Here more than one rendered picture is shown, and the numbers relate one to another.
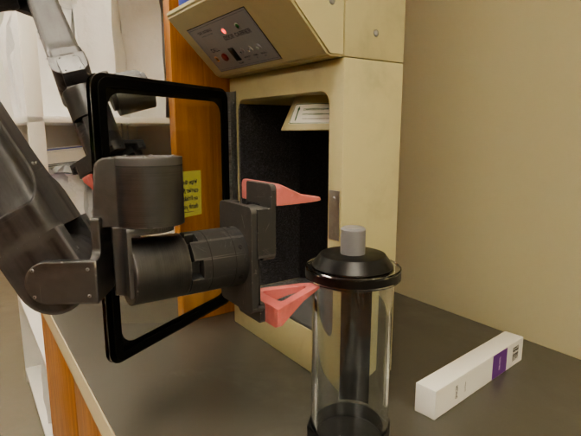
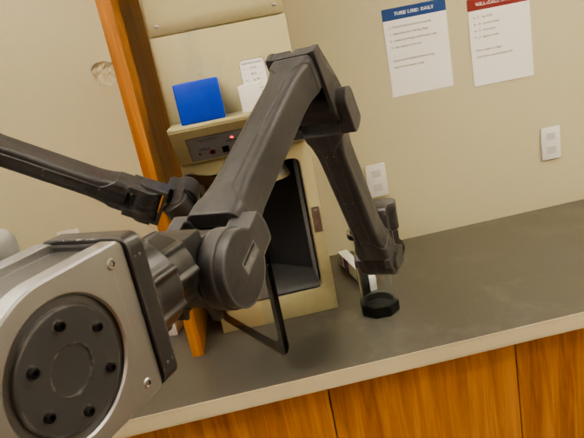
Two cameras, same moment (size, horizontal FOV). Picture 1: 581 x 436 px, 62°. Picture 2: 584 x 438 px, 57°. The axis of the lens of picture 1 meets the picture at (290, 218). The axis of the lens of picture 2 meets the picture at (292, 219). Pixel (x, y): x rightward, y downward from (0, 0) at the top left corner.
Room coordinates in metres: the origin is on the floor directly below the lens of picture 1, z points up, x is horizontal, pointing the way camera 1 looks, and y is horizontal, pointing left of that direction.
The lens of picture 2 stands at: (0.02, 1.12, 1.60)
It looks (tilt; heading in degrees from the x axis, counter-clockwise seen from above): 16 degrees down; 301
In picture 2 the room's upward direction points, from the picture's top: 11 degrees counter-clockwise
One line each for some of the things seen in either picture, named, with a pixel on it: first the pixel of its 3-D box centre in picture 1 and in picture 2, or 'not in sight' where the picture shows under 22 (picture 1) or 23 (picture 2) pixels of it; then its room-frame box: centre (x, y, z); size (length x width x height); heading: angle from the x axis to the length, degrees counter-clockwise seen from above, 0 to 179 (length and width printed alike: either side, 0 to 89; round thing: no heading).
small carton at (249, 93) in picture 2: not in sight; (253, 96); (0.71, 0.04, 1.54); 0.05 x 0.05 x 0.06; 20
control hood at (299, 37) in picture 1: (244, 31); (241, 134); (0.75, 0.07, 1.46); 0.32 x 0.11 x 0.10; 35
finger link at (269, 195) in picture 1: (280, 214); not in sight; (0.48, 0.01, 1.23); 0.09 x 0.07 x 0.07; 124
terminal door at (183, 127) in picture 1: (174, 210); (235, 260); (0.76, 0.19, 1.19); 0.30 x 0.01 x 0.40; 153
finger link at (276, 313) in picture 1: (280, 280); not in sight; (0.48, 0.01, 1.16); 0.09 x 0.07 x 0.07; 124
